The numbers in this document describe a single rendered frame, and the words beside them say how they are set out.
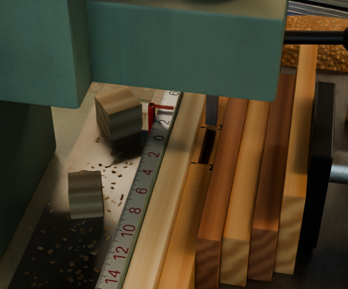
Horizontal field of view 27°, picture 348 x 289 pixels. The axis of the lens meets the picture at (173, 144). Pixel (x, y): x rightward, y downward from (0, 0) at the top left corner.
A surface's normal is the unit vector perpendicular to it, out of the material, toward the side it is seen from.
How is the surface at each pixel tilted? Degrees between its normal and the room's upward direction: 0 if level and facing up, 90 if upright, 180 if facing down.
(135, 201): 0
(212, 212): 0
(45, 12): 90
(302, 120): 0
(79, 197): 90
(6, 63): 90
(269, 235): 90
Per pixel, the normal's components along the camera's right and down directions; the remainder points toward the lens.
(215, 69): -0.19, 0.63
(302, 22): -0.26, -0.79
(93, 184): 0.00, -0.77
